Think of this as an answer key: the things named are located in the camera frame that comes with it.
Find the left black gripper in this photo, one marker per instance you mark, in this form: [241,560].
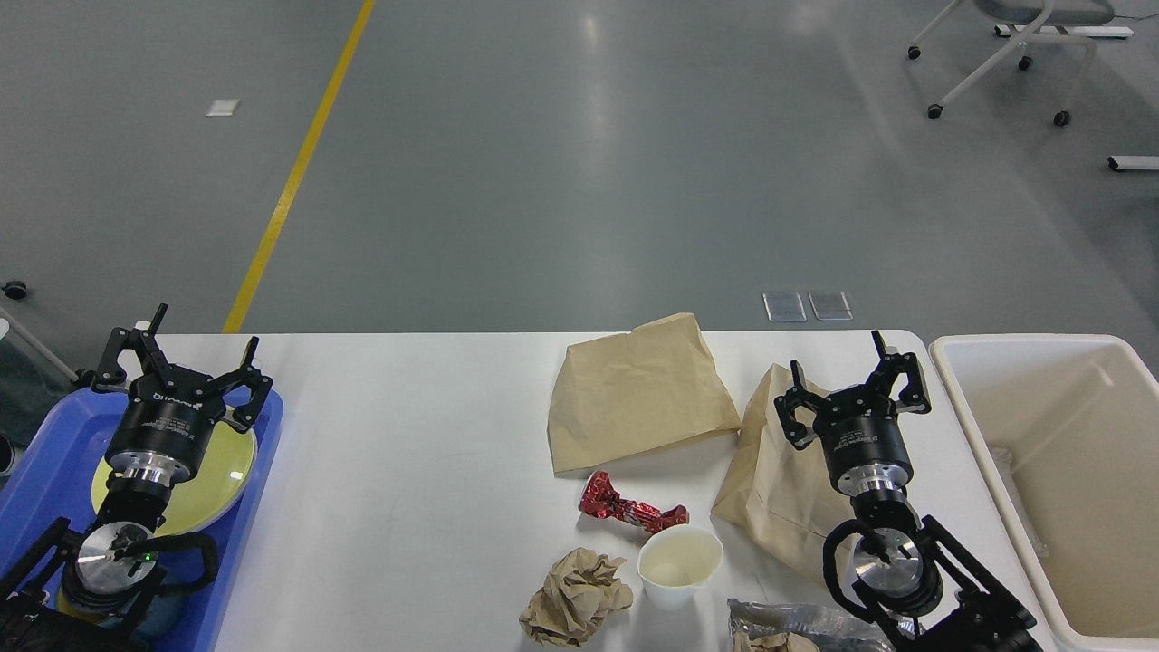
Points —
[163,435]

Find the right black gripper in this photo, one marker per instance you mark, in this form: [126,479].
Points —
[865,452]

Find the yellow plastic plate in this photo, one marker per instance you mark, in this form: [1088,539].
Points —
[182,511]

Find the large paper bag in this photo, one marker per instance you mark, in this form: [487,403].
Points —
[630,393]

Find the dark teal mug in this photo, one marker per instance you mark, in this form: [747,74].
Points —
[162,616]

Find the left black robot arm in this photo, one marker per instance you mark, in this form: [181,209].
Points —
[92,589]

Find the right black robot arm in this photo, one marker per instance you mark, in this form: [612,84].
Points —
[887,565]

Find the right clear floor plate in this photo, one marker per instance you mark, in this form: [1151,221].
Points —
[831,306]

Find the clear floor plate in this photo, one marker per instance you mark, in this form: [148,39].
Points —
[831,306]
[784,307]

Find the left clear floor plate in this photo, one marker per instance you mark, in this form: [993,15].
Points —
[784,307]

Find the pale green plate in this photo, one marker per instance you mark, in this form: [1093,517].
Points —
[250,484]

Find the blue plastic tray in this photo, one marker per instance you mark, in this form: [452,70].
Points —
[53,479]

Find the white paper cup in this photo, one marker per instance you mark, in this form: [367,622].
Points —
[675,563]

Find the clear plastic bag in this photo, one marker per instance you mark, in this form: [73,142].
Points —
[799,627]

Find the beige plastic bin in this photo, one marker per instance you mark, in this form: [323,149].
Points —
[1063,427]

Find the red foil wrapper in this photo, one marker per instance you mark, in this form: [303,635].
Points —
[602,500]

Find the crumpled brown paper ball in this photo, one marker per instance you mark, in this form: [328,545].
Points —
[578,594]

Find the white office chair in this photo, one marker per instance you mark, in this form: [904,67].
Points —
[1027,22]

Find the white floor rail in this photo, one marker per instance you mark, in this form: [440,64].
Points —
[1122,163]

